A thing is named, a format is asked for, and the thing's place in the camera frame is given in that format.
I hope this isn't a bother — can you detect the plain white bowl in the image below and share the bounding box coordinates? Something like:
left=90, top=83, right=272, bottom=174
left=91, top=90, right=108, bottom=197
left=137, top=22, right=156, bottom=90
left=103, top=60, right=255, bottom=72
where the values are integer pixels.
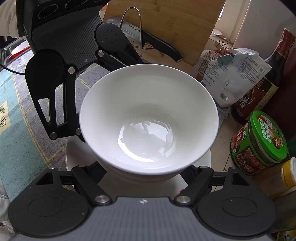
left=80, top=64, right=219, bottom=175

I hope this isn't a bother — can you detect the pink floral bowl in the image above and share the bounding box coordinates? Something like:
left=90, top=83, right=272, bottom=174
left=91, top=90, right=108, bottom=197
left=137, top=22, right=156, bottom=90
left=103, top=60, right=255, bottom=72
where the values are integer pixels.
left=97, top=159, right=184, bottom=184

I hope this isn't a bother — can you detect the left gloved hand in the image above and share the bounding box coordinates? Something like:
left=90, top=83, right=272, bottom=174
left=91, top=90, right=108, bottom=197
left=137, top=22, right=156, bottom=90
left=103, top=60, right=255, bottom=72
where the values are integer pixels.
left=0, top=0, right=19, bottom=38

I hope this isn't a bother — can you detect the red white sink basin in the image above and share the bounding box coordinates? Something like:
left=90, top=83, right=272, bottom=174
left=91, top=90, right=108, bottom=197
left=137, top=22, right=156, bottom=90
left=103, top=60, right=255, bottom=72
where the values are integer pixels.
left=1, top=38, right=31, bottom=65

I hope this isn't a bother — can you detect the grey teal checked towel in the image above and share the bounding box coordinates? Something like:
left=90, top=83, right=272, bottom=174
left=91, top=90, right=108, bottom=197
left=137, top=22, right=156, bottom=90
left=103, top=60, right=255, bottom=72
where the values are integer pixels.
left=0, top=49, right=112, bottom=202

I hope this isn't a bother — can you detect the green lid sauce jar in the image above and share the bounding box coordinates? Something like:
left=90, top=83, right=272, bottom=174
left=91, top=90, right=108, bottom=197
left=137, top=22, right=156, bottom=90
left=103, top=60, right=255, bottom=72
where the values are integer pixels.
left=230, top=110, right=288, bottom=175

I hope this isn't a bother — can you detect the yellow lid spice jar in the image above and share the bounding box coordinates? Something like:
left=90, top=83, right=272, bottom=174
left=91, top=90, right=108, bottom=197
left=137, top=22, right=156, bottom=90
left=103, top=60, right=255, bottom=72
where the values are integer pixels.
left=252, top=157, right=295, bottom=199

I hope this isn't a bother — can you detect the dark soy sauce bottle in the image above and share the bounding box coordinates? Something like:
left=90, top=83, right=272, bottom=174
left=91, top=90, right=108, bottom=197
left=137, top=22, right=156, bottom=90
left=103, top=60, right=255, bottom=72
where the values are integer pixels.
left=230, top=28, right=295, bottom=125

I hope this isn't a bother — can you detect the green label glass jar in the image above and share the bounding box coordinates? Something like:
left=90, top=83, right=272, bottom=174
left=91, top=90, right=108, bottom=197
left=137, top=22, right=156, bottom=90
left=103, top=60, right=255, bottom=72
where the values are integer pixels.
left=271, top=191, right=295, bottom=240

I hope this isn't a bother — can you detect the white plastic food bag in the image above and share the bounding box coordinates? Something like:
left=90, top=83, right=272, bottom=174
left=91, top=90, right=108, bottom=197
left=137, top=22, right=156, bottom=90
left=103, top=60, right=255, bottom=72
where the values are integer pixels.
left=201, top=48, right=271, bottom=108

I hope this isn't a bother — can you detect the bamboo cutting board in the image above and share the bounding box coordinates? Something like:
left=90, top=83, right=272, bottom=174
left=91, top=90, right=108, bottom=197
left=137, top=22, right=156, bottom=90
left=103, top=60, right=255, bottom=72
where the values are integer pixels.
left=103, top=0, right=225, bottom=66

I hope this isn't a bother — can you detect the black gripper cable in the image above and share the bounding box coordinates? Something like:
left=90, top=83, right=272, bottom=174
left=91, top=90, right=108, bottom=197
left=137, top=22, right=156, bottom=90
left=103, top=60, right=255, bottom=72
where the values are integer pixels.
left=0, top=63, right=26, bottom=76

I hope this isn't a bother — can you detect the wire cutting board rack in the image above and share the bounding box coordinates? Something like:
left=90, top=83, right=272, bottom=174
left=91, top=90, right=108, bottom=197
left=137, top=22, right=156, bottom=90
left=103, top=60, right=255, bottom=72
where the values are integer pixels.
left=119, top=6, right=144, bottom=57

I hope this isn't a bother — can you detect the santoku knife black handle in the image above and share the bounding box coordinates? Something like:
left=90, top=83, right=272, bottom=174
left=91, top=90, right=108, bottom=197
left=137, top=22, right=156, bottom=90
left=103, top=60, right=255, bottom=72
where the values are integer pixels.
left=121, top=25, right=183, bottom=63

